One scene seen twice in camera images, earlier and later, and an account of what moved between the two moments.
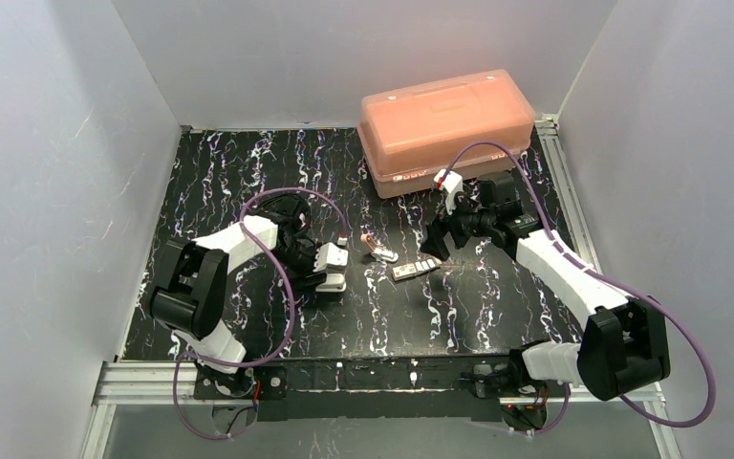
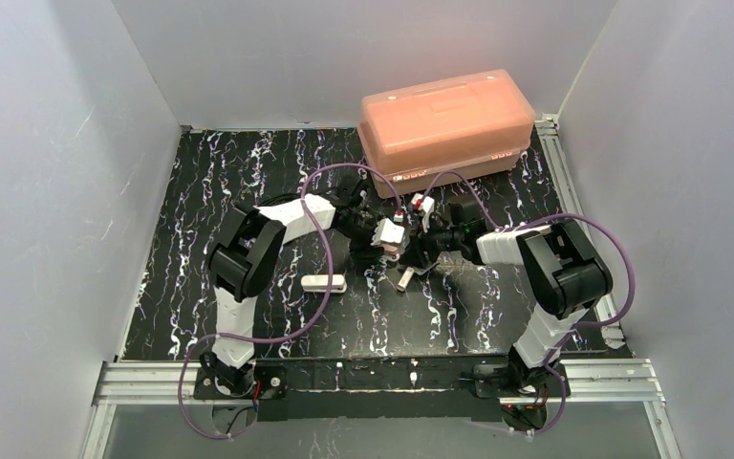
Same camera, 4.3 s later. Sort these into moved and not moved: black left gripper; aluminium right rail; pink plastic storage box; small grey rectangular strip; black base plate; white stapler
Moved: small grey rectangular strip; black left gripper
Not moved: aluminium right rail; pink plastic storage box; black base plate; white stapler
